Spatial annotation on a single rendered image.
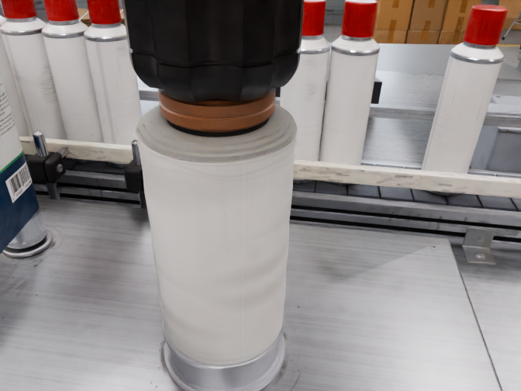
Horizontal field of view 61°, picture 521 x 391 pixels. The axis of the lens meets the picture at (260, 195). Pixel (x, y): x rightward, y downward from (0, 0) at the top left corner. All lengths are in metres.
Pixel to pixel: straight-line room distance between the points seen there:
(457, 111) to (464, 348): 0.25
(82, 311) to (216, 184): 0.22
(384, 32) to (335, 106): 3.44
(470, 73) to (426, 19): 3.53
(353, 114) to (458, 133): 0.11
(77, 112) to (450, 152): 0.44
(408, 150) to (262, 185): 0.58
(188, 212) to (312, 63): 0.30
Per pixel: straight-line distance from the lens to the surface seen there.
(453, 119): 0.53
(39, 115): 0.62
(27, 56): 0.59
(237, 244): 0.23
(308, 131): 0.51
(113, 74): 0.54
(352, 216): 0.53
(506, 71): 1.34
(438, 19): 4.08
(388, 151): 0.76
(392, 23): 3.94
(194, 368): 0.31
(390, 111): 0.57
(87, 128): 0.59
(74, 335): 0.38
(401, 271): 0.43
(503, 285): 0.54
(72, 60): 0.57
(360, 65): 0.49
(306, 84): 0.49
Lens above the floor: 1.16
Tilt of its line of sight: 32 degrees down
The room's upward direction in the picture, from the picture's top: 2 degrees clockwise
